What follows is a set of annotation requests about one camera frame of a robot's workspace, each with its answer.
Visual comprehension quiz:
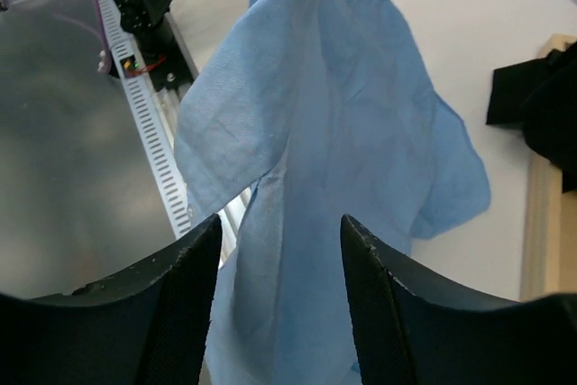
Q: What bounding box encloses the wooden clothes rack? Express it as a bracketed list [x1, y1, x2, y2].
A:
[517, 32, 577, 303]

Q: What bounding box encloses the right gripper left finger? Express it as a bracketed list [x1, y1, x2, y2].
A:
[1, 215, 222, 384]

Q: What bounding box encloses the aluminium mounting rail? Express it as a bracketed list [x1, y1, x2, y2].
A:
[152, 13, 253, 269]

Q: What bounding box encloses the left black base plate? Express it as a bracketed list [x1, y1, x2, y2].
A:
[114, 0, 194, 91]

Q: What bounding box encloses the light blue shirt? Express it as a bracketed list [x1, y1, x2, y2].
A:
[184, 0, 490, 384]

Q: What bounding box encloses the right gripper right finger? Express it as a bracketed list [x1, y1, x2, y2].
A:
[340, 215, 576, 384]

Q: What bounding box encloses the grey slotted cable duct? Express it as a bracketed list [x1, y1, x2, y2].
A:
[98, 0, 191, 238]

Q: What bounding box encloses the black shirt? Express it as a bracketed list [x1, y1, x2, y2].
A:
[486, 42, 576, 193]

